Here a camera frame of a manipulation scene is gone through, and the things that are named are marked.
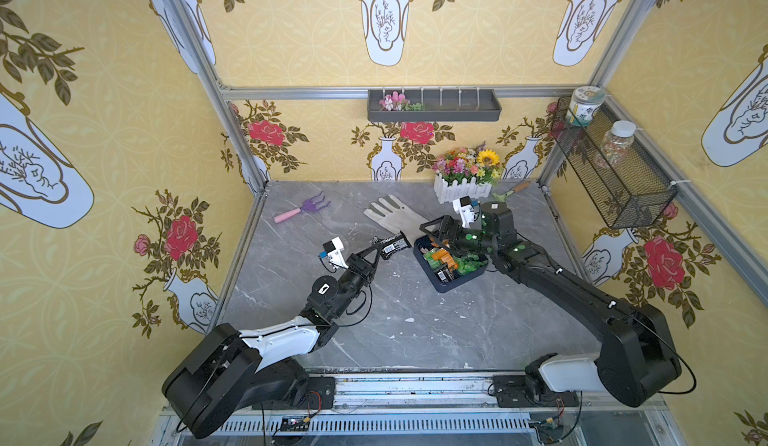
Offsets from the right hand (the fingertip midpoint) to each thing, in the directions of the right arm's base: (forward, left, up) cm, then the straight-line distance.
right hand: (434, 228), depth 80 cm
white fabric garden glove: (+21, +11, -21) cm, 32 cm away
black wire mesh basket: (+14, -53, +5) cm, 55 cm away
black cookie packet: (-6, +11, +1) cm, 12 cm away
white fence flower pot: (+30, -13, -8) cm, 34 cm away
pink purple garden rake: (+25, +44, -22) cm, 56 cm away
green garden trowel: (+33, -31, -23) cm, 50 cm away
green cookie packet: (0, -12, -18) cm, 22 cm away
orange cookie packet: (+2, -5, -17) cm, 18 cm away
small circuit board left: (-43, +34, -24) cm, 59 cm away
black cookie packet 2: (-4, -4, -17) cm, 18 cm away
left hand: (-6, +16, +1) cm, 17 cm away
